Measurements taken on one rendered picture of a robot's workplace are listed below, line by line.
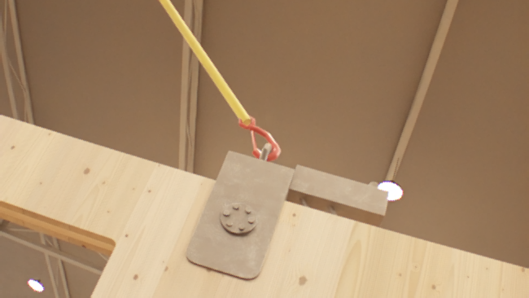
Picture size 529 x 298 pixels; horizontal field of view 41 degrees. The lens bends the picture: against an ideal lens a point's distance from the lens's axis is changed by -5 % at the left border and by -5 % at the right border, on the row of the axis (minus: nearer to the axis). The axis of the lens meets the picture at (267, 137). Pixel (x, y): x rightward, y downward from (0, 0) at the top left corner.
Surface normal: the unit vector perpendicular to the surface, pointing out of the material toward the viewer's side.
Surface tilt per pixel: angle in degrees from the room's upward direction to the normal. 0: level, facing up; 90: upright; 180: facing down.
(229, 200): 90
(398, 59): 180
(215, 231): 90
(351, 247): 90
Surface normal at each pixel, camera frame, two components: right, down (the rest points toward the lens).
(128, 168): 0.11, -0.67
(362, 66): -0.31, 0.68
